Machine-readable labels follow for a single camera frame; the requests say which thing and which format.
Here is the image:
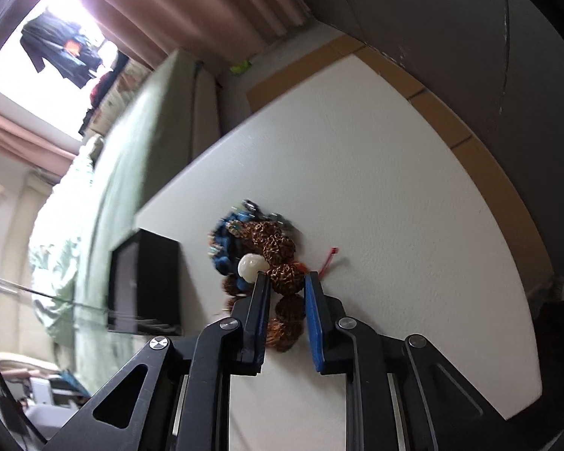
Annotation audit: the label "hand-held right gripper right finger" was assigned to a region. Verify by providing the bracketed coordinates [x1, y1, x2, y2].
[305, 271, 513, 451]

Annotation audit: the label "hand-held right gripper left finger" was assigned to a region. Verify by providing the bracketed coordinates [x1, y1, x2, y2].
[42, 271, 272, 451]

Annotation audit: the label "red string tassel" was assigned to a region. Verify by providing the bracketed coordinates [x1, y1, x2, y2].
[316, 245, 340, 276]

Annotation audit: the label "brown seed bead bracelet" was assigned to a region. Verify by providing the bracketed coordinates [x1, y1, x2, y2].
[222, 220, 309, 354]

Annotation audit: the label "blue bead bracelet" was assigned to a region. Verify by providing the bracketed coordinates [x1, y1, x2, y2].
[209, 211, 245, 278]

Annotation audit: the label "black jewelry box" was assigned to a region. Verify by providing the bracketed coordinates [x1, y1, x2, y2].
[106, 228, 184, 336]

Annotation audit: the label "light green quilt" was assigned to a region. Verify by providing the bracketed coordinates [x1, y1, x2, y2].
[27, 148, 102, 341]

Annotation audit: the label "bed with green sheet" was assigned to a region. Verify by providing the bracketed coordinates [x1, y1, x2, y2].
[74, 49, 224, 377]

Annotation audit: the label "brown cardboard sheet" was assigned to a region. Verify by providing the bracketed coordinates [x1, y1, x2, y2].
[247, 33, 554, 279]

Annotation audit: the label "cream pipe cover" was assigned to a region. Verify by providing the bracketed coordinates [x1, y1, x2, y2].
[8, 169, 58, 266]

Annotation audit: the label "cream printed bedding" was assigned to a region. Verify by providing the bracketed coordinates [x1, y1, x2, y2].
[88, 62, 152, 138]

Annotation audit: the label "pile of dark red clothes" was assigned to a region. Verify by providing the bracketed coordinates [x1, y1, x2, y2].
[77, 51, 131, 136]

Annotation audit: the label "narrow pink curtain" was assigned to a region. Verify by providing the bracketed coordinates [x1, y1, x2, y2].
[0, 102, 84, 172]

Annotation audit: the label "wide pink curtain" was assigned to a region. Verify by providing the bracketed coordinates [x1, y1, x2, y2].
[70, 0, 312, 72]

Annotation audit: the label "hanging dark clothes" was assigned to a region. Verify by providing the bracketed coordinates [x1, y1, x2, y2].
[20, 9, 119, 90]

